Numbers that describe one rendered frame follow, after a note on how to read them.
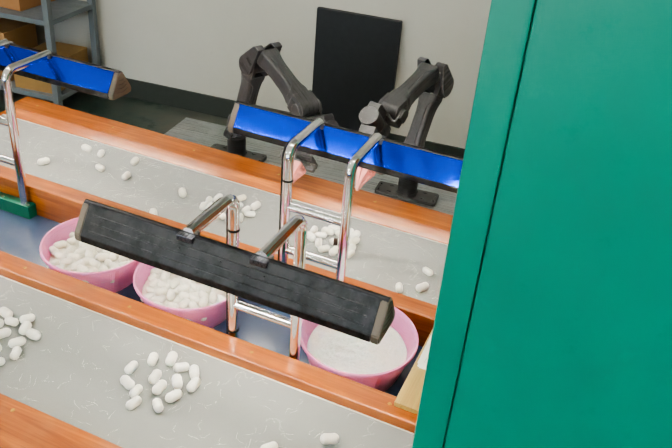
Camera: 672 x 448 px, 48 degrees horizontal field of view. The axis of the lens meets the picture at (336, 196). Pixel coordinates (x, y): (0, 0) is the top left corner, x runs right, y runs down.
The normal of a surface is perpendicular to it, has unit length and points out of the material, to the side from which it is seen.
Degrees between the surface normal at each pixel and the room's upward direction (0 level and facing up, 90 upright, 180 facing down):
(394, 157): 58
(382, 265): 0
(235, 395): 0
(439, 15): 90
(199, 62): 90
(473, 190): 90
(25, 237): 0
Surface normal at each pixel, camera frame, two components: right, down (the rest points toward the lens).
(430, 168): -0.30, -0.09
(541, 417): -0.40, 0.44
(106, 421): 0.07, -0.86
